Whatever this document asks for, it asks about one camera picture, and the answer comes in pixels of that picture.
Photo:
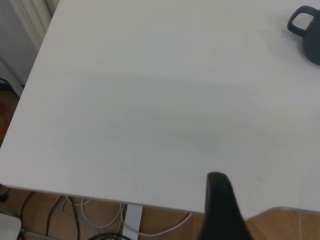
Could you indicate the white ribbed trim panel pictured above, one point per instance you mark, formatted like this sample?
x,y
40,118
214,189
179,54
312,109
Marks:
x,y
32,15

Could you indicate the black plug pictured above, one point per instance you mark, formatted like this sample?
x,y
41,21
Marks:
x,y
3,197

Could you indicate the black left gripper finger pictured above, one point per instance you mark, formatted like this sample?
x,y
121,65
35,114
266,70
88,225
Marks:
x,y
220,212

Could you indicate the dark grey ceramic mug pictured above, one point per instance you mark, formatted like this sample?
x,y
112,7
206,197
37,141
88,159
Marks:
x,y
311,45

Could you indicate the white metal table leg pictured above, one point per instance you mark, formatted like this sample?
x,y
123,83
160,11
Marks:
x,y
132,220

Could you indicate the white box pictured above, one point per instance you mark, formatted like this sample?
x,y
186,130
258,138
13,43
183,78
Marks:
x,y
8,227

